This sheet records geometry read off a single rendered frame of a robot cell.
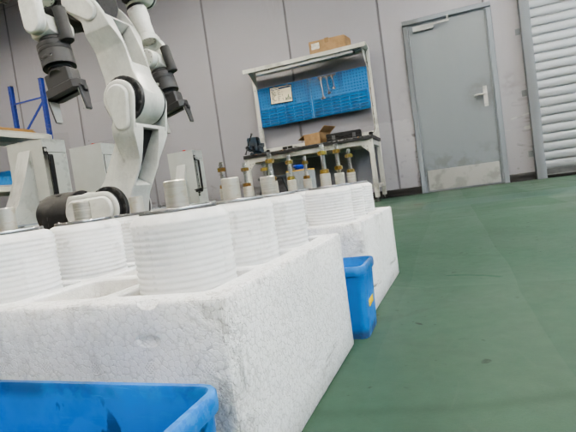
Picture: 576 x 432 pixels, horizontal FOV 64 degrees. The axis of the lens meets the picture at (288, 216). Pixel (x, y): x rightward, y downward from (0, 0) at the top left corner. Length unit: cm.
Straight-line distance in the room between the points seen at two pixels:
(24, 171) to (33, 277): 278
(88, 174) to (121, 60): 225
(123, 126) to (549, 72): 527
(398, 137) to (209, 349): 578
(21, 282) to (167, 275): 21
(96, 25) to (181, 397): 140
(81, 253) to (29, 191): 267
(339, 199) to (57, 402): 63
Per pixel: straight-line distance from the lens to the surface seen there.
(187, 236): 43
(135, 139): 152
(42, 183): 333
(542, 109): 611
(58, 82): 144
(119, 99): 154
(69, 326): 47
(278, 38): 668
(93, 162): 376
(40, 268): 60
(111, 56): 164
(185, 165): 480
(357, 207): 104
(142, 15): 192
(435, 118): 608
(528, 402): 59
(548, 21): 629
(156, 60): 182
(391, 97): 617
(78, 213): 70
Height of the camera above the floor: 25
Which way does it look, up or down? 3 degrees down
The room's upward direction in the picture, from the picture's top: 8 degrees counter-clockwise
